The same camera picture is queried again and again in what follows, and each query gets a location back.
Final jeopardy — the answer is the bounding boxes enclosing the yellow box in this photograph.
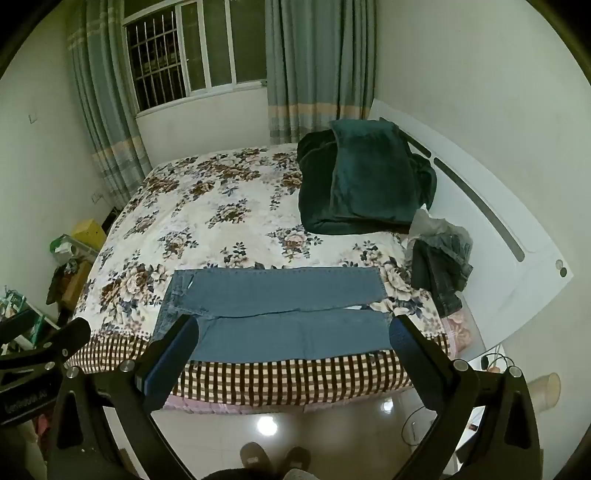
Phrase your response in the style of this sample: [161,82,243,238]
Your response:
[71,219,108,253]

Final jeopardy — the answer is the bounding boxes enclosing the cluttered side stand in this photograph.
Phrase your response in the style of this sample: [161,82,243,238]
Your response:
[45,233,99,320]

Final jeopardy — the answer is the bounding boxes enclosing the teal plush pillow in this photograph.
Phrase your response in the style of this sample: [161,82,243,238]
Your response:
[329,119,426,223]

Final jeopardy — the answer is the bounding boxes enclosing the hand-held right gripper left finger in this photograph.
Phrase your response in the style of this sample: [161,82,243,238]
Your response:
[46,314,200,480]

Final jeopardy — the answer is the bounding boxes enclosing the floral bedspread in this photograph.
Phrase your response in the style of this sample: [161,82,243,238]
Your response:
[65,143,459,408]

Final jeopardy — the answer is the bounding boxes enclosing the dark green plush blanket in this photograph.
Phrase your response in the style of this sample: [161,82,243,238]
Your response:
[296,119,438,235]

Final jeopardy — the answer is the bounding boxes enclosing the white headboard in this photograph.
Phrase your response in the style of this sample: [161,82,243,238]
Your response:
[367,98,574,357]

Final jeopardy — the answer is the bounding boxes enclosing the black floor cable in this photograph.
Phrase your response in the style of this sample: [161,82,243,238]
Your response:
[400,405,440,446]

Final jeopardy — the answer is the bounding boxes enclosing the blue denim pants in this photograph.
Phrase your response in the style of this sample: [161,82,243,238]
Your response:
[152,267,393,361]

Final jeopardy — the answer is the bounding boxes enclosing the beige cylindrical container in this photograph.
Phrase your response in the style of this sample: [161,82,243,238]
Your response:
[527,372,562,409]

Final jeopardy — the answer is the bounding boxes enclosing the barred window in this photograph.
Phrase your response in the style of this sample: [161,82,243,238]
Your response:
[121,0,269,114]

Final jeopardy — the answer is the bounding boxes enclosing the pile of dark jeans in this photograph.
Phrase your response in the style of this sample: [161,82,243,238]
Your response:
[410,233,474,318]

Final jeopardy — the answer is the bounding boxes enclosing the clear plastic bag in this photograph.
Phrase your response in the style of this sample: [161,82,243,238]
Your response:
[408,209,472,252]

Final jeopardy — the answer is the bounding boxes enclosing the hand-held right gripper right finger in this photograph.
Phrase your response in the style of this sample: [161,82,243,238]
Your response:
[389,315,541,480]

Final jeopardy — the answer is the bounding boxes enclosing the grey-green striped curtain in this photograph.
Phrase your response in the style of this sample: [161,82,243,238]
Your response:
[264,0,378,145]
[67,0,154,209]

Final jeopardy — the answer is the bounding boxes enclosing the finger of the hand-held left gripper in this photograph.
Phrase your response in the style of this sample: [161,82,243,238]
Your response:
[0,316,92,386]

